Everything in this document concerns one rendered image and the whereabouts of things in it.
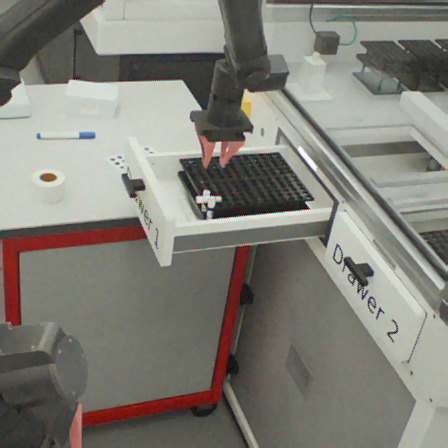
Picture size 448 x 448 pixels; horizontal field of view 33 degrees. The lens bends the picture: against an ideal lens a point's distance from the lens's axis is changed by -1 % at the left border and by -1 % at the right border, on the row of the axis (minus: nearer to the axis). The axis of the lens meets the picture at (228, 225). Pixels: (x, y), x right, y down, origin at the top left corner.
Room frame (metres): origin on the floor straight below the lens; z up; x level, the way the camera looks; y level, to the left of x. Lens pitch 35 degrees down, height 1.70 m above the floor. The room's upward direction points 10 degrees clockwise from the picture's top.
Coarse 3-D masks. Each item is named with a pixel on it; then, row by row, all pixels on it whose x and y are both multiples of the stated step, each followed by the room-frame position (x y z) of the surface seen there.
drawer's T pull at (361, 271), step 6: (348, 258) 1.08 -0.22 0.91; (348, 264) 1.07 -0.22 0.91; (354, 264) 1.06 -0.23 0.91; (360, 264) 1.07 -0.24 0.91; (366, 264) 1.07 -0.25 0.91; (354, 270) 1.05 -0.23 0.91; (360, 270) 1.05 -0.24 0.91; (366, 270) 1.05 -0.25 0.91; (372, 270) 1.06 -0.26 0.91; (354, 276) 1.04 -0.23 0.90; (360, 276) 1.03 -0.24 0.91; (366, 276) 1.05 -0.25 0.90; (372, 276) 1.05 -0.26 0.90; (360, 282) 1.03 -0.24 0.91; (366, 282) 1.02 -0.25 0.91
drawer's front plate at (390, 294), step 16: (336, 224) 1.19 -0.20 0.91; (352, 224) 1.16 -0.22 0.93; (336, 240) 1.17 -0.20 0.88; (352, 240) 1.13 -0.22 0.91; (368, 240) 1.12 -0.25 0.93; (336, 256) 1.16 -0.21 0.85; (352, 256) 1.12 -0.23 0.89; (368, 256) 1.08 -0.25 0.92; (336, 272) 1.15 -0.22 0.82; (384, 272) 1.03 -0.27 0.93; (352, 288) 1.10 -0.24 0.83; (368, 288) 1.06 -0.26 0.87; (384, 288) 1.02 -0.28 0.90; (400, 288) 1.00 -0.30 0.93; (384, 304) 1.01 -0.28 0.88; (400, 304) 0.98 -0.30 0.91; (416, 304) 0.96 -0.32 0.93; (384, 320) 1.00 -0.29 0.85; (400, 320) 0.97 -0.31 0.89; (416, 320) 0.94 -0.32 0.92; (384, 336) 0.99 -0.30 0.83; (400, 336) 0.95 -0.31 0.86; (416, 336) 0.94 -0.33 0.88; (400, 352) 0.94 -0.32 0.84
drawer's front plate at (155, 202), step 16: (128, 144) 1.32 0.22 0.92; (128, 160) 1.31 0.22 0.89; (144, 160) 1.26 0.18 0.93; (144, 176) 1.21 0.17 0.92; (144, 192) 1.20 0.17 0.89; (160, 192) 1.16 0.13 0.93; (144, 208) 1.20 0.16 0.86; (160, 208) 1.12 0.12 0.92; (144, 224) 1.19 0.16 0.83; (160, 224) 1.11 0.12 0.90; (160, 240) 1.10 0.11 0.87; (160, 256) 1.09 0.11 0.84
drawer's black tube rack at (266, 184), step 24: (216, 168) 1.32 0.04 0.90; (240, 168) 1.34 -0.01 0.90; (264, 168) 1.35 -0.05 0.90; (288, 168) 1.37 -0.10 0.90; (192, 192) 1.27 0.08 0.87; (216, 192) 1.23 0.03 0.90; (240, 192) 1.25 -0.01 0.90; (264, 192) 1.26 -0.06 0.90; (288, 192) 1.28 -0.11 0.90; (216, 216) 1.20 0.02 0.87
